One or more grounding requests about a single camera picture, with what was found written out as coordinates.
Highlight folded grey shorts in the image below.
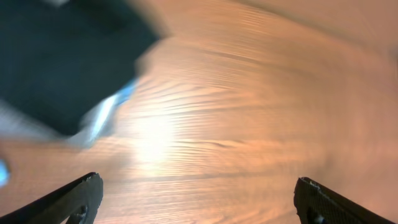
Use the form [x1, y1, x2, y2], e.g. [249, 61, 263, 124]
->
[1, 94, 124, 149]

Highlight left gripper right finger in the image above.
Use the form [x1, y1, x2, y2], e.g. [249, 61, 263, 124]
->
[294, 177, 394, 224]

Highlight folded blue garment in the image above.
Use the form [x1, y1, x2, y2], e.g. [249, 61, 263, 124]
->
[117, 80, 137, 106]

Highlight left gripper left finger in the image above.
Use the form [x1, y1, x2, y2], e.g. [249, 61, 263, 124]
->
[1, 172, 103, 224]

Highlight light blue printed t-shirt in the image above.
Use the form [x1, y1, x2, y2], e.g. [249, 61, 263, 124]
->
[0, 159, 10, 188]

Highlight black t-shirt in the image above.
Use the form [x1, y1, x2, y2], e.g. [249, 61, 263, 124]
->
[1, 0, 160, 136]

